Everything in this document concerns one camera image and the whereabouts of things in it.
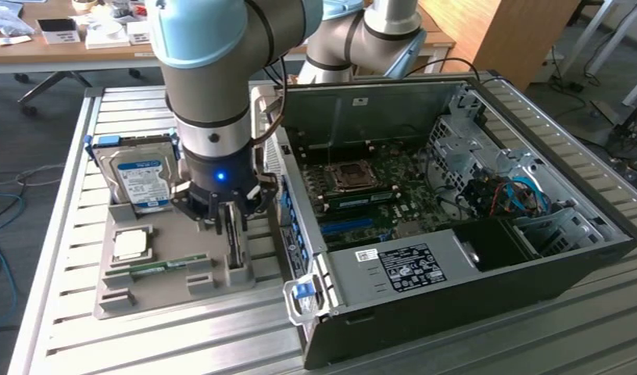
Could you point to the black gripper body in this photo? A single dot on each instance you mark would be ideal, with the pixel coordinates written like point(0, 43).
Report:
point(219, 176)

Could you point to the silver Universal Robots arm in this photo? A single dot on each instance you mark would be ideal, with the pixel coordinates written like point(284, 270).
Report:
point(208, 78)

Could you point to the hard disk with blue label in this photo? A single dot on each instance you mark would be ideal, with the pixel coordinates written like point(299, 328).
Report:
point(140, 176)

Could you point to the CPU socket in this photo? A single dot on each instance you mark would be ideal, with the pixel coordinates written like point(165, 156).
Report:
point(350, 176)

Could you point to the silver CPU chip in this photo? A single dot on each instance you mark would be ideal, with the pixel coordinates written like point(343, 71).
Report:
point(129, 244)

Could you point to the blue expansion slot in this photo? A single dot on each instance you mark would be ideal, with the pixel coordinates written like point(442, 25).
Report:
point(346, 226)

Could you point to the green installed RAM stick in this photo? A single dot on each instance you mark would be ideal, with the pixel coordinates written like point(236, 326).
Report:
point(359, 199)

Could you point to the grey parts rack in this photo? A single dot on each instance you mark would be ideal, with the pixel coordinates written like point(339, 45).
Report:
point(161, 289)

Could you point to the green motherboard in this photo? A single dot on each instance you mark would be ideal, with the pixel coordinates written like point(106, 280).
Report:
point(400, 211)

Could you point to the grey power supply with label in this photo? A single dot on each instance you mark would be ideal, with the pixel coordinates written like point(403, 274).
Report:
point(359, 273)

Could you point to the metal disk bay cage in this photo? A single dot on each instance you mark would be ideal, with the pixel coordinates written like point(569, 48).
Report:
point(463, 152)

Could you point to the black office chair base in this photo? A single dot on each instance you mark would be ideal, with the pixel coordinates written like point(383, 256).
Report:
point(52, 86)

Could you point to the white flat box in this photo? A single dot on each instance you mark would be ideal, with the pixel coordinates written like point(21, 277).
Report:
point(106, 37)

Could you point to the wooden desk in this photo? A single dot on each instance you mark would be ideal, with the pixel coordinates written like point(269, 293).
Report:
point(62, 54)

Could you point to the white box with black top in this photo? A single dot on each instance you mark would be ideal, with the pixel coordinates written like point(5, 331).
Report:
point(60, 30)

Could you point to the black open PC case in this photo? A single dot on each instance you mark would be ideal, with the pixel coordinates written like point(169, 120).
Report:
point(505, 312)

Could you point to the wooden cabinet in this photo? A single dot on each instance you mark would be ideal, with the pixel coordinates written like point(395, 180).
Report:
point(499, 35)

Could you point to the white table leg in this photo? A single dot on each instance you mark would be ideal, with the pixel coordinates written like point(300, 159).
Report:
point(589, 35)

